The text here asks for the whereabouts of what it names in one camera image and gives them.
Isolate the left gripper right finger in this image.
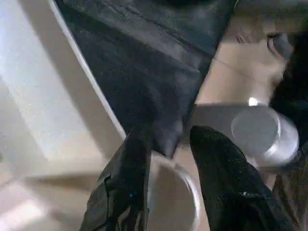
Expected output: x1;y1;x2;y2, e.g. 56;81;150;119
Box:
189;125;295;231

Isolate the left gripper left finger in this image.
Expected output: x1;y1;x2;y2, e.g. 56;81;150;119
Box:
79;130;154;231

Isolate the white plastic table top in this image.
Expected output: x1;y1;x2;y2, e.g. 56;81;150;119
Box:
0;0;202;231

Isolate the silver robot hip and leg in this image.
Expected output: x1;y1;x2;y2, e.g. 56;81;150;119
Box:
230;96;301;168

